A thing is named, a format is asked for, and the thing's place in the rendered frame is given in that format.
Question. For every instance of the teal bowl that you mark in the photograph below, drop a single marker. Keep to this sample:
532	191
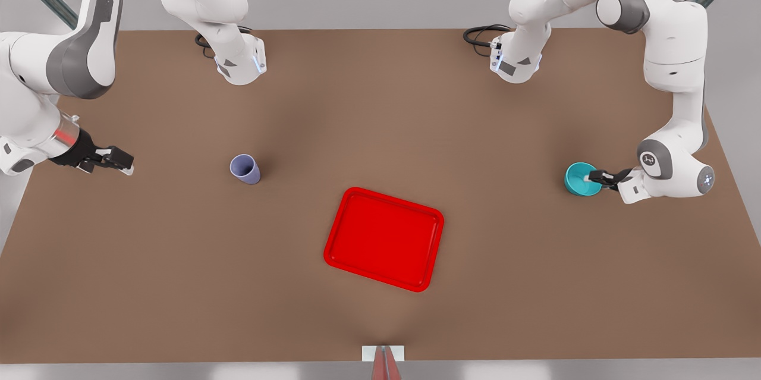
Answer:
576	181

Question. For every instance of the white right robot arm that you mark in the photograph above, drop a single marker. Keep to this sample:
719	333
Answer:
35	65

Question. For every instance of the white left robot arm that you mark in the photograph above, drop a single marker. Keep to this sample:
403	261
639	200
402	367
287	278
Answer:
675	41

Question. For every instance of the lavender cup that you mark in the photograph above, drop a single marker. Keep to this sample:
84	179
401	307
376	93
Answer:
245	169

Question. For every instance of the red tray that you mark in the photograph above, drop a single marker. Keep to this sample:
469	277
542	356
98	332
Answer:
383	239

